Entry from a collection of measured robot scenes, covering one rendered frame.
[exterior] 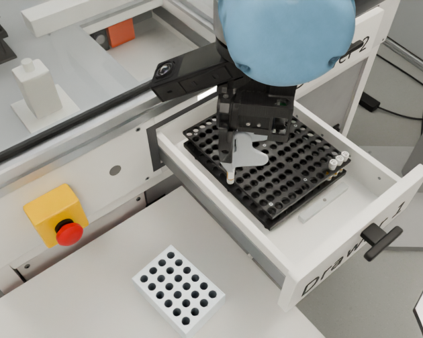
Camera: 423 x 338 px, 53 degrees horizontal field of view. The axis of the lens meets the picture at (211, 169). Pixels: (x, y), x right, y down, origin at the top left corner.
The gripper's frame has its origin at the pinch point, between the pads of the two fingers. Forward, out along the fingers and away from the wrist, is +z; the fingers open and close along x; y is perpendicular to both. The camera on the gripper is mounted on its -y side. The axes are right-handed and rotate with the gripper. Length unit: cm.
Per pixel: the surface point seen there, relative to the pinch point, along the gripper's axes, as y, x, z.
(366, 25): 24, 48, 9
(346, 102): 27, 56, 38
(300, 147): 11.0, 11.6, 8.9
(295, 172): 10.4, 6.1, 8.8
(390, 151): 62, 94, 97
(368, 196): 23.6, 8.0, 15.3
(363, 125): 52, 112, 101
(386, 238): 22.8, -4.6, 7.4
